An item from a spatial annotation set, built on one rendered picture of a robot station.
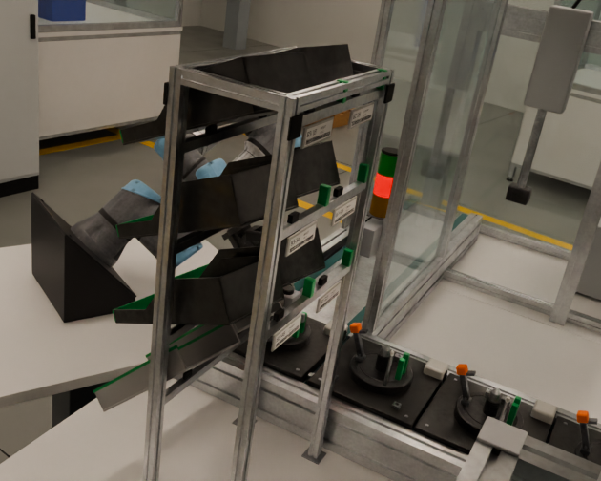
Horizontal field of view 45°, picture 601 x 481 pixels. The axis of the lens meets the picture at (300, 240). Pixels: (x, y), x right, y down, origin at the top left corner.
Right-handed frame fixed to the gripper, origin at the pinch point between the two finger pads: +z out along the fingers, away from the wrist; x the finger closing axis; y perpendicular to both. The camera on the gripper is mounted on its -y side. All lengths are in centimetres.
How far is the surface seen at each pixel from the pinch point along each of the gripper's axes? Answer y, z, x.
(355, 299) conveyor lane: 8.4, 13.5, -38.4
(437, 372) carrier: -20.5, 30.4, -7.5
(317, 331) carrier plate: 2.8, 11.4, -7.1
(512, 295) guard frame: -16, 40, -82
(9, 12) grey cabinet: 204, -192, -172
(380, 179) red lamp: -26.2, -13.5, -16.4
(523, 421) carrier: -36, 44, -2
